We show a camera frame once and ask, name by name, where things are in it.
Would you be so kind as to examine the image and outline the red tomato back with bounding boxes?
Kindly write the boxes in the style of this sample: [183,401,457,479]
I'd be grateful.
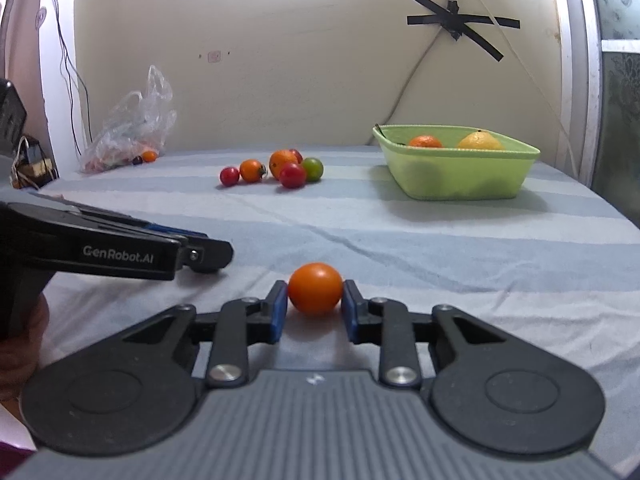
[289,148,304,164]

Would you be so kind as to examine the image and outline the clear plastic bag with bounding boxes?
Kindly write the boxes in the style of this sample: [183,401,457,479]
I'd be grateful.
[79,65,177,174]

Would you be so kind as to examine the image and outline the striped blue white bedsheet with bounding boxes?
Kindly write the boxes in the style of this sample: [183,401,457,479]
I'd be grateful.
[40,148,639,473]

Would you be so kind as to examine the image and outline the small orange by bag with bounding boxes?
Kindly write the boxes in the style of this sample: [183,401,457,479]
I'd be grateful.
[142,150,158,162]

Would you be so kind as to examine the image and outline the black tape cross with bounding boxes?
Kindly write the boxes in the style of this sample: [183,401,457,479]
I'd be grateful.
[407,0,521,62]

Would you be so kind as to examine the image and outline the large yellow citrus fruit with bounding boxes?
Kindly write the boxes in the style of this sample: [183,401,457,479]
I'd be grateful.
[457,130,504,151]

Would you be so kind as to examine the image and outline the small orange tomato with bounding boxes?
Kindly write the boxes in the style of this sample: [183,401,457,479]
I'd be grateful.
[288,262,343,316]

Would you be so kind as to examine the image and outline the green tomato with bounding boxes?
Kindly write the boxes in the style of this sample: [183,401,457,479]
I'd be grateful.
[302,157,324,183]

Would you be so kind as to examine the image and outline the red cherry tomato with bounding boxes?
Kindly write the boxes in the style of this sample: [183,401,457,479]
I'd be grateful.
[219,166,241,188]

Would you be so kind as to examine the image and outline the orange tangerine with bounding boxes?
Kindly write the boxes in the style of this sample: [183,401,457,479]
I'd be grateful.
[269,150,298,180]

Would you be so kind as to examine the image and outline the left hand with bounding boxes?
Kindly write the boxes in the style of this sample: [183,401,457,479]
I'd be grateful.
[0,294,50,402]

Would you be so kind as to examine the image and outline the green plastic basket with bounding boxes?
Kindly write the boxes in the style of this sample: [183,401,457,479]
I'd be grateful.
[372,125,540,200]

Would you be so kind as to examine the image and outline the frosted glass sliding door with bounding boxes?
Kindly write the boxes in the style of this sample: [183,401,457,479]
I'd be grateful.
[592,0,639,222]

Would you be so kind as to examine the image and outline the white wall cable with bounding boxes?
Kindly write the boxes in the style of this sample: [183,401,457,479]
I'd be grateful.
[376,0,582,172]

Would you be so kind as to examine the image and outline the black hanging cables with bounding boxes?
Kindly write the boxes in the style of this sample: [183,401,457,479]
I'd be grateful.
[41,0,97,162]

